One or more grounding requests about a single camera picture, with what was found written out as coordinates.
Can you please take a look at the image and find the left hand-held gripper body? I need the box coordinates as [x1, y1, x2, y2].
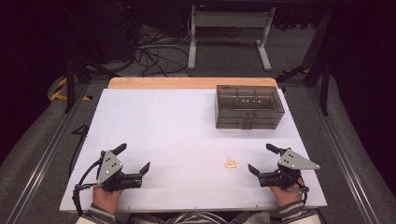
[95, 150, 144, 192]

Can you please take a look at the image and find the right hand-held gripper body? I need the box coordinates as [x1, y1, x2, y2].
[257, 147, 321, 190]

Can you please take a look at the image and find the small orange ornament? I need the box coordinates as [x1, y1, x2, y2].
[224, 157, 238, 170]

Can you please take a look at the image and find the smoky transparent drawer box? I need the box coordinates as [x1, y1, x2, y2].
[215, 84, 286, 131]

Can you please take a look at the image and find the person's left hand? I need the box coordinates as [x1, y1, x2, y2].
[92, 185, 124, 215]

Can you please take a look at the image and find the person's right hand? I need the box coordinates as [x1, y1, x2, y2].
[268, 180, 304, 207]

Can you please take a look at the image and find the person's striped clothing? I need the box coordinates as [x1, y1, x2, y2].
[124, 211, 273, 224]

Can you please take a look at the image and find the black metal stand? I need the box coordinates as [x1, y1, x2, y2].
[63, 53, 121, 115]
[276, 8, 332, 117]

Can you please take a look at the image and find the yellow black hazard tape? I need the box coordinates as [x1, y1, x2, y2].
[49, 77, 93, 103]

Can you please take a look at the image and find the grey metal stand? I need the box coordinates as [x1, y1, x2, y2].
[187, 4, 276, 72]

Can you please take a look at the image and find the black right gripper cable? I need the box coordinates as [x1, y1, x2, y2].
[288, 175, 310, 204]

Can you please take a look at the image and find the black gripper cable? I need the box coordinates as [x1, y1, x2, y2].
[288, 175, 310, 204]
[71, 158, 105, 217]

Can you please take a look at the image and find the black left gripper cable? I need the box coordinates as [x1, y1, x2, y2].
[71, 158, 105, 217]

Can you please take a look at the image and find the aluminium rail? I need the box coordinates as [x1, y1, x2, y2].
[4, 83, 92, 224]
[306, 87, 382, 224]

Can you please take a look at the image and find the bundle of floor cables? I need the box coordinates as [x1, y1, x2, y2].
[135, 26, 191, 77]

